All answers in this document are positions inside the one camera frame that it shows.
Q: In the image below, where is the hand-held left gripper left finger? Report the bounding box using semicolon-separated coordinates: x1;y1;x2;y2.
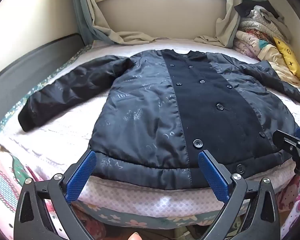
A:
13;149;98;240

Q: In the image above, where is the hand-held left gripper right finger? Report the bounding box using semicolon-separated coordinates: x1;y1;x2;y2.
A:
198;149;281;240

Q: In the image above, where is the dark padded jacket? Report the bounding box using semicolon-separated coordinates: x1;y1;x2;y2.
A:
18;49;300;189

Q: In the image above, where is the white dotted quilt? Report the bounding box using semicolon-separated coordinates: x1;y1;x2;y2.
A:
0;39;300;218

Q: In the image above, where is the pink patterned blanket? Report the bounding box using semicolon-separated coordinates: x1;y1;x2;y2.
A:
0;151;73;240

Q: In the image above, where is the yellow patterned pillow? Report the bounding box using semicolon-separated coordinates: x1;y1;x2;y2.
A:
273;37;300;80

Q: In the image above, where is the pile of folded blankets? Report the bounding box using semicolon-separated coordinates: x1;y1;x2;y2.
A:
234;7;300;90

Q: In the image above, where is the grey headboard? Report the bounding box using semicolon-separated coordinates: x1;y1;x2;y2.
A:
0;32;86;130

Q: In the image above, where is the beige curtain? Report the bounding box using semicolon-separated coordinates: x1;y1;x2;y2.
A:
86;0;157;46
194;0;242;48

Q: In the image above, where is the black cloth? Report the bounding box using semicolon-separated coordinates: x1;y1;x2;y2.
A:
234;3;267;18

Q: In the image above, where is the teal curtain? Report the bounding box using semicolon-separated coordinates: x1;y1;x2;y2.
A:
71;0;111;47

